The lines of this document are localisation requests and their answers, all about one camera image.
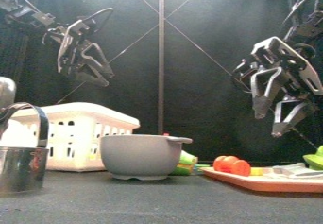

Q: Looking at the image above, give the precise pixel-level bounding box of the grey toy bowl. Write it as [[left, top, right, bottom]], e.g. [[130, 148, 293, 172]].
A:
[[99, 133, 195, 181]]

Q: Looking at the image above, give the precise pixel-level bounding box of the wooden cutting board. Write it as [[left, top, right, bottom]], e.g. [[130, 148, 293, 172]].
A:
[[198, 165, 323, 194]]

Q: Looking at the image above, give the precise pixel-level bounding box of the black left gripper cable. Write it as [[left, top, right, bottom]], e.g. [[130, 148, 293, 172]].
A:
[[81, 7, 115, 35]]

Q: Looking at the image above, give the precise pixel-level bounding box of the shiny steel pot with handle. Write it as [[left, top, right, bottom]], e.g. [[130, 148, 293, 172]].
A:
[[0, 102, 51, 195]]

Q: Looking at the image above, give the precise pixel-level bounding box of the white plastic perforated basket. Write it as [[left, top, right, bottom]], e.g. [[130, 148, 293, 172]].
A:
[[0, 101, 142, 173]]

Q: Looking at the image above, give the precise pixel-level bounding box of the thin diagonal brace wire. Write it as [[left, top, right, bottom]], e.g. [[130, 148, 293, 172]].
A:
[[57, 0, 213, 105], [122, 0, 254, 92]]

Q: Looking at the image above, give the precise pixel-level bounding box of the green toy vegetable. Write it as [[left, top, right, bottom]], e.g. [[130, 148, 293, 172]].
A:
[[302, 145, 323, 171]]

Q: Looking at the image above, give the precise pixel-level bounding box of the grey toy knife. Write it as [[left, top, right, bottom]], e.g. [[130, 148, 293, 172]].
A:
[[264, 162, 323, 181]]

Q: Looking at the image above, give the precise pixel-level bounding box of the small yellow toy piece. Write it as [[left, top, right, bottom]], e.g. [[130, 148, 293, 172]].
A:
[[250, 167, 266, 177]]

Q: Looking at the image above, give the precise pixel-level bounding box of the vertical metal frame pole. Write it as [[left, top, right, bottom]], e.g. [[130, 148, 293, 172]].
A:
[[157, 0, 167, 136]]

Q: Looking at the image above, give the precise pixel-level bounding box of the silver round metal object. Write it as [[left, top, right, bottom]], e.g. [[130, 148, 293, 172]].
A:
[[0, 76, 18, 110]]

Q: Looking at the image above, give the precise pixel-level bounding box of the orange sliced toy vegetable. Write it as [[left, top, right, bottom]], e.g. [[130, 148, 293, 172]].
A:
[[213, 154, 253, 177]]

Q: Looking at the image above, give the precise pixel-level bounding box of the toy corn with green husk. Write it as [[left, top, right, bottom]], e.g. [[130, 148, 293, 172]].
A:
[[170, 149, 199, 177]]

